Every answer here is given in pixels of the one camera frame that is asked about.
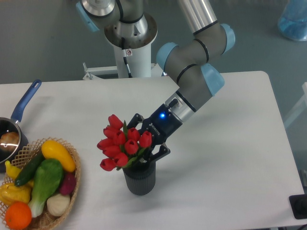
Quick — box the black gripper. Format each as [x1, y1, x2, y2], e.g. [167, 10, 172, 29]
[127, 104, 182, 163]

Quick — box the red tulip bouquet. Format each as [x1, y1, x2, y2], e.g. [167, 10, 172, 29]
[97, 115, 153, 172]

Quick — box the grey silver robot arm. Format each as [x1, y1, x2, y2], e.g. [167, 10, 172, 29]
[76, 0, 236, 167]

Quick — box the dark grey ribbed vase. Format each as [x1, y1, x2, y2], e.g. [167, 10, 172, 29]
[123, 162, 156, 196]

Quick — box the purple red radish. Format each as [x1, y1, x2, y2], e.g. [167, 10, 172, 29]
[59, 172, 76, 195]

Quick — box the yellow squash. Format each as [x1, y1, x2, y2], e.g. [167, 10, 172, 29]
[41, 140, 76, 173]

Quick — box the green bok choy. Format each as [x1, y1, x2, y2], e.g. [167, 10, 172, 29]
[28, 159, 64, 218]

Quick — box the woven wicker basket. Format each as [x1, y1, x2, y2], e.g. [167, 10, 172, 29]
[11, 137, 81, 230]

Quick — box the white garlic bulb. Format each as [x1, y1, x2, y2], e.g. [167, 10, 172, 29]
[47, 194, 71, 217]

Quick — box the dark green cucumber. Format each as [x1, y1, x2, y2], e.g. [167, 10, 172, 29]
[14, 151, 45, 186]

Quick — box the bread roll in pan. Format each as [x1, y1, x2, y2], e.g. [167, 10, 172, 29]
[0, 132, 19, 153]

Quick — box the yellow banana pepper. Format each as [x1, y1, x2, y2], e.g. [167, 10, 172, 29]
[4, 161, 34, 188]

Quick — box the yellow pumpkin gourd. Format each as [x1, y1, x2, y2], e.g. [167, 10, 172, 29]
[0, 183, 32, 206]

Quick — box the orange fruit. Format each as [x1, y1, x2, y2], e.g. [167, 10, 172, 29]
[5, 202, 32, 230]

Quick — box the black device at edge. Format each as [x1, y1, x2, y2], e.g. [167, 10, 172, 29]
[289, 194, 307, 219]

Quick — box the blue plastic bag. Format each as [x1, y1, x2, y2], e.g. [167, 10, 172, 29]
[277, 0, 307, 41]

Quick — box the white metal base frame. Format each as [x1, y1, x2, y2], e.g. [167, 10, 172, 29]
[83, 62, 167, 80]

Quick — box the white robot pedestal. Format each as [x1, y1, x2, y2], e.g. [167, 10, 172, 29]
[111, 43, 152, 79]

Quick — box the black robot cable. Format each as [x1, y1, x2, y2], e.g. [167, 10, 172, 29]
[120, 37, 133, 79]

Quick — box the blue handled saucepan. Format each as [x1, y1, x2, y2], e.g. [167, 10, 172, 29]
[0, 80, 42, 173]

